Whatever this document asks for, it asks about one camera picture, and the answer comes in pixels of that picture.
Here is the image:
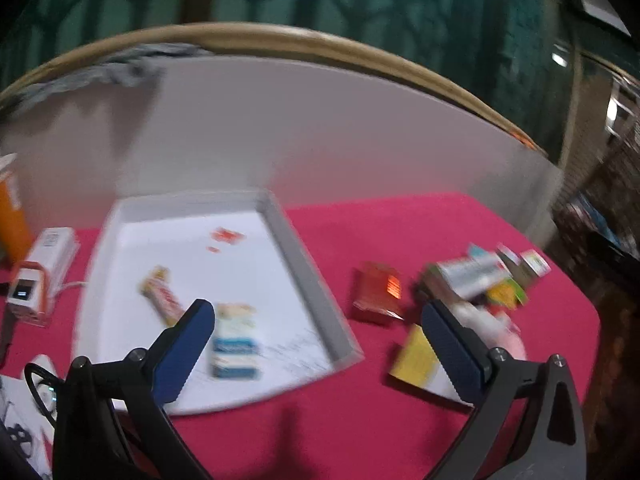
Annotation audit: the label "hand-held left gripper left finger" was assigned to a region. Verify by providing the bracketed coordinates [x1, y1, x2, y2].
[52, 299, 216, 480]

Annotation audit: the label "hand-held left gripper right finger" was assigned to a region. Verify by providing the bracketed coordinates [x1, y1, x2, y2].
[422, 300, 587, 480]

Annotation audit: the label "yellow packet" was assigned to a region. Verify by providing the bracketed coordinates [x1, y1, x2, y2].
[389, 324, 473, 407]

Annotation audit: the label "pink packet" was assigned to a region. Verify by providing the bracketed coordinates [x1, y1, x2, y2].
[450, 301, 527, 362]

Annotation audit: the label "white cardboard tray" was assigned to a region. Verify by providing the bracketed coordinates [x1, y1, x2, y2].
[74, 189, 366, 417]

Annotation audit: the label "blue white carton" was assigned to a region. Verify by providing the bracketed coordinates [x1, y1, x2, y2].
[209, 303, 264, 381]

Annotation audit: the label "small white box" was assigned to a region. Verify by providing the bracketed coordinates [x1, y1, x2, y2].
[434, 255, 512, 302]

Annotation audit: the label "green packet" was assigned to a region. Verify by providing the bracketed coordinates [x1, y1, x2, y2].
[486, 279, 529, 309]

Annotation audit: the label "light blue box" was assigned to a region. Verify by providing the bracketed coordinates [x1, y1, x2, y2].
[468, 243, 502, 262]

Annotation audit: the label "purple white box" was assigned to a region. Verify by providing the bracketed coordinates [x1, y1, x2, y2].
[519, 249, 552, 288]

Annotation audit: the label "red tablecloth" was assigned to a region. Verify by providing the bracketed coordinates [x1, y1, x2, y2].
[0, 192, 602, 480]

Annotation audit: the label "white orange device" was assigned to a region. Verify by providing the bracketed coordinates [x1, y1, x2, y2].
[6, 226, 81, 329]

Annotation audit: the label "white paper sheet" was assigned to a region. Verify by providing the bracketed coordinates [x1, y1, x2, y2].
[0, 354, 57, 477]

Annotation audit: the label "orange bottle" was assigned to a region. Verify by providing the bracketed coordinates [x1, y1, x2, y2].
[0, 154, 34, 262]

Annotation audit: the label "white backdrop board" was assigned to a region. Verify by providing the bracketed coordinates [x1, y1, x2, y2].
[0, 54, 567, 242]

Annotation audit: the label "white cable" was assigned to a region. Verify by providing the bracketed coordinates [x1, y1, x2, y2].
[49, 280, 89, 297]

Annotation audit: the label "black cable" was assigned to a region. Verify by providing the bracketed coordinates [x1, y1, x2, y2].
[23, 361, 67, 422]

